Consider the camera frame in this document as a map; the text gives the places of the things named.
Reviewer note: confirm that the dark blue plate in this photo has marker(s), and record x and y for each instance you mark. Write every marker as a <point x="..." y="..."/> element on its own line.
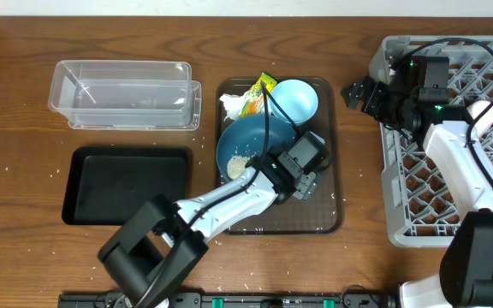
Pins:
<point x="245" y="138"/>

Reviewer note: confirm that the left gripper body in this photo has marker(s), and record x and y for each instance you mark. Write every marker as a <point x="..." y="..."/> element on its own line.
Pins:
<point x="308" y="186"/>

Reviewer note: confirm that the pink cup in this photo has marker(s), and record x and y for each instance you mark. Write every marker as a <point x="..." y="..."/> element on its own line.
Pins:
<point x="484" y="108"/>

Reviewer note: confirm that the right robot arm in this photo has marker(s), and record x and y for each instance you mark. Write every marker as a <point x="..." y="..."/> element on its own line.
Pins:
<point x="448" y="136"/>

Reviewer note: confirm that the clear plastic bin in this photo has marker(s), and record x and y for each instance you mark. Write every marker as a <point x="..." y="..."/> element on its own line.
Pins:
<point x="126" y="95"/>

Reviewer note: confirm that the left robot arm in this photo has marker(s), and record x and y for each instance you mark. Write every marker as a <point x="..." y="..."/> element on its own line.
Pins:
<point x="152" y="253"/>

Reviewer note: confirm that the light blue bowl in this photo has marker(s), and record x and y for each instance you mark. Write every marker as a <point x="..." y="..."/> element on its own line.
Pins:
<point x="296" y="98"/>

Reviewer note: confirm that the black plastic tray bin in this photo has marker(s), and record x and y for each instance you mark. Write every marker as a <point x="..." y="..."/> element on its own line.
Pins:
<point x="108" y="185"/>

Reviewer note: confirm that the white rice pile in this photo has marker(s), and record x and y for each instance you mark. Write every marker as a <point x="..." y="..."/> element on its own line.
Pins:
<point x="236" y="166"/>

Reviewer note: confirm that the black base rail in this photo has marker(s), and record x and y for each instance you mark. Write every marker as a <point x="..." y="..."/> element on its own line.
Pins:
<point x="196" y="300"/>

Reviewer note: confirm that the brown serving tray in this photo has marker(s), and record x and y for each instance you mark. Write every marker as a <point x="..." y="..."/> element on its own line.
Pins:
<point x="322" y="213"/>

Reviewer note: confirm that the crumpled white tissue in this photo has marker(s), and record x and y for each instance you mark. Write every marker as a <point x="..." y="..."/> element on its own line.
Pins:
<point x="233" y="105"/>

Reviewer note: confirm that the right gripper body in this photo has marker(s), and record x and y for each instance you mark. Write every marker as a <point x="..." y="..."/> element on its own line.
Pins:
<point x="387" y="105"/>

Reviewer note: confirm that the yellow green snack wrapper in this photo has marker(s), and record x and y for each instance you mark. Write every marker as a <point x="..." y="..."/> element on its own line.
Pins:
<point x="254" y="97"/>

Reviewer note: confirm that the grey dishwasher rack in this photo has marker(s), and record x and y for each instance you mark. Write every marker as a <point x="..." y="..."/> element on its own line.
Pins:
<point x="419" y="209"/>

